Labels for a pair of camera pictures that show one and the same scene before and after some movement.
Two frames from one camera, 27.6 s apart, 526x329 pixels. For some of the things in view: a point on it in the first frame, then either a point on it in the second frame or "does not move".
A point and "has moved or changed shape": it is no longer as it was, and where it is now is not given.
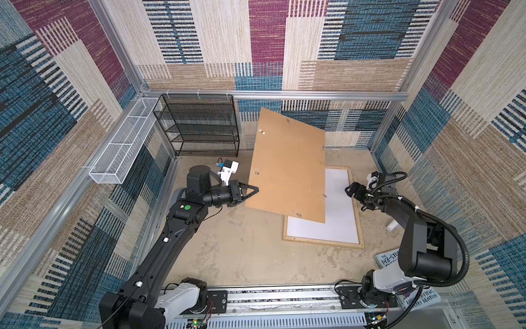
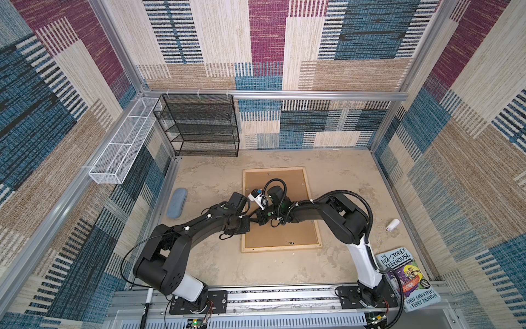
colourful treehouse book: (427, 295) does not move
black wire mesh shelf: (199, 125) does not move
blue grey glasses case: (176, 192) does not move
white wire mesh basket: (118, 160) does not move
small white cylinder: (392, 225) does not move
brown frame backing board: (289, 168) → (293, 235)
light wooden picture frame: (315, 240) has moved or changed shape
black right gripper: (361, 188) → (261, 218)
